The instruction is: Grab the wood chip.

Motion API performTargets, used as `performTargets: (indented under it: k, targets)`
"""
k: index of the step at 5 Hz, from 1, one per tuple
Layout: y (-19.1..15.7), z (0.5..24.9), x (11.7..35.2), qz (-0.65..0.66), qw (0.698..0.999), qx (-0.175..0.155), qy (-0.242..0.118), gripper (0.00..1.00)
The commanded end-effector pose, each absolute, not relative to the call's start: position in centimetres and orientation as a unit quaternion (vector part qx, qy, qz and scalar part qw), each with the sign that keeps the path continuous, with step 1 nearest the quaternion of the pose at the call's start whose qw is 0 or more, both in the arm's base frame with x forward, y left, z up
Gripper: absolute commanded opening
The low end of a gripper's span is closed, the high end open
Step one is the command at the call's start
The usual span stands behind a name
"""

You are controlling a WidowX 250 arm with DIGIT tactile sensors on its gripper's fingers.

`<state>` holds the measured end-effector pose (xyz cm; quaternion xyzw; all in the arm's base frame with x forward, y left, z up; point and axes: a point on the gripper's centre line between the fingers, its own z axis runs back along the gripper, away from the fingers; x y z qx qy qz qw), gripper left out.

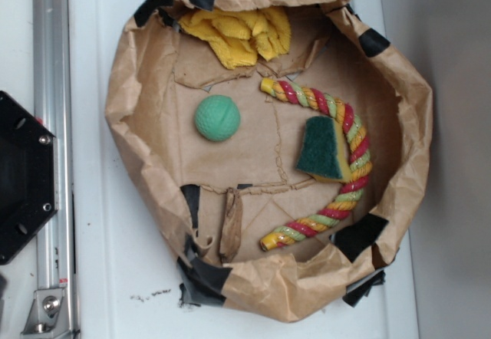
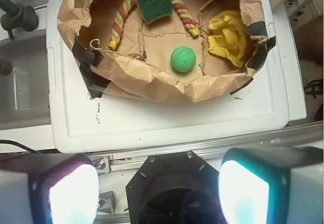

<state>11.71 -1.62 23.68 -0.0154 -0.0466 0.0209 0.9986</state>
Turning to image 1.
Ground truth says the green and yellow sponge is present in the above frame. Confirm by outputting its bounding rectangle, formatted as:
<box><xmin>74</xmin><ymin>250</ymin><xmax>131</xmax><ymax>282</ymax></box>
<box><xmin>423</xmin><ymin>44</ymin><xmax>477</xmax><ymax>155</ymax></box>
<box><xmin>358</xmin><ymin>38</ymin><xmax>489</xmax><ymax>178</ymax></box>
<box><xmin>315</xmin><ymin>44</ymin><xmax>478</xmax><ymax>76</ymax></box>
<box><xmin>295</xmin><ymin>116</ymin><xmax>351</xmax><ymax>183</ymax></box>

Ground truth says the brown paper bag bin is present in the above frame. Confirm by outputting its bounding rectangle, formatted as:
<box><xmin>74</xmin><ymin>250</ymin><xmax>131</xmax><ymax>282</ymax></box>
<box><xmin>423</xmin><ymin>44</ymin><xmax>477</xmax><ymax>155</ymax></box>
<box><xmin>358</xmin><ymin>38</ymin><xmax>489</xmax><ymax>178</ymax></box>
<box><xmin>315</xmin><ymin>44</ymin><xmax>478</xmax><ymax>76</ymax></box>
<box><xmin>105</xmin><ymin>0</ymin><xmax>433</xmax><ymax>322</ymax></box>

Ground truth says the green rubber ball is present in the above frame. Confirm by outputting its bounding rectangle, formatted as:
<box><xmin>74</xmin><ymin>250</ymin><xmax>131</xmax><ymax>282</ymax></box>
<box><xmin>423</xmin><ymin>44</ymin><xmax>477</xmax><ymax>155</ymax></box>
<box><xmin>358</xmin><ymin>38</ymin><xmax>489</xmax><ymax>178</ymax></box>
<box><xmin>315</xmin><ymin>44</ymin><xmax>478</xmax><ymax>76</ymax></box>
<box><xmin>194</xmin><ymin>95</ymin><xmax>241</xmax><ymax>142</ymax></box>

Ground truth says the yellow terry cloth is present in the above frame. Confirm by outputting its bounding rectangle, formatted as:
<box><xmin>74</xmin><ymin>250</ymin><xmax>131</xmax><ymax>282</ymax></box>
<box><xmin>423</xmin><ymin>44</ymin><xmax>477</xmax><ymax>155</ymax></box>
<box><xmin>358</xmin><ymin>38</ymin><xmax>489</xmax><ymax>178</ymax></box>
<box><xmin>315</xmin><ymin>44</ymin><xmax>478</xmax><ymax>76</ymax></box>
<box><xmin>179</xmin><ymin>6</ymin><xmax>292</xmax><ymax>70</ymax></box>

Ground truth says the multicoloured twisted rope toy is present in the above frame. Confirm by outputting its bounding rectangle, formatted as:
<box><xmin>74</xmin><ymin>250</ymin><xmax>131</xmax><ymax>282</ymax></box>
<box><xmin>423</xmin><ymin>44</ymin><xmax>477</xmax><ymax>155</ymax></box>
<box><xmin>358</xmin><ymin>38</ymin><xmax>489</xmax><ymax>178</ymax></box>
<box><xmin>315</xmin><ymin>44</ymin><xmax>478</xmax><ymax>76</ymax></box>
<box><xmin>260</xmin><ymin>78</ymin><xmax>373</xmax><ymax>251</ymax></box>

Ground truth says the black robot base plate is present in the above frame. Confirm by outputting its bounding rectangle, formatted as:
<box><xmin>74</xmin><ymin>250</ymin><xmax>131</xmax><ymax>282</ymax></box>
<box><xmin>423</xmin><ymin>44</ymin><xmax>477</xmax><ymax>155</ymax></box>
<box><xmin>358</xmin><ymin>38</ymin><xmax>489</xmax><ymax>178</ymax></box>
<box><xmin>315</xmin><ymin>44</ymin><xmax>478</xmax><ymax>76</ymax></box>
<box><xmin>0</xmin><ymin>91</ymin><xmax>56</xmax><ymax>265</ymax></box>

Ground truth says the aluminium extrusion rail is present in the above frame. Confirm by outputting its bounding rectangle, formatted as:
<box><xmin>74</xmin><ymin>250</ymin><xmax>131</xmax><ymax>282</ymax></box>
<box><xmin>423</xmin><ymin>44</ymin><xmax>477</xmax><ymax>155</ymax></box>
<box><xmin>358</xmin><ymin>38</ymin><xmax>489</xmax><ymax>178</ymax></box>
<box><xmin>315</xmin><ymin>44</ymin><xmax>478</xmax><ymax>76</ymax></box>
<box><xmin>33</xmin><ymin>0</ymin><xmax>80</xmax><ymax>338</ymax></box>

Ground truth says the metal corner bracket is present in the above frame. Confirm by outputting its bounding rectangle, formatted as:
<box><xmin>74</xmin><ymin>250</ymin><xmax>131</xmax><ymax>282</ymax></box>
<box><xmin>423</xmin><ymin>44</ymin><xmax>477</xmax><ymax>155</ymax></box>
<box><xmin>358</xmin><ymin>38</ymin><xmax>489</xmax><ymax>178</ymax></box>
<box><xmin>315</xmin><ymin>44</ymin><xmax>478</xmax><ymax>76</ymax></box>
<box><xmin>20</xmin><ymin>288</ymin><xmax>70</xmax><ymax>338</ymax></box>

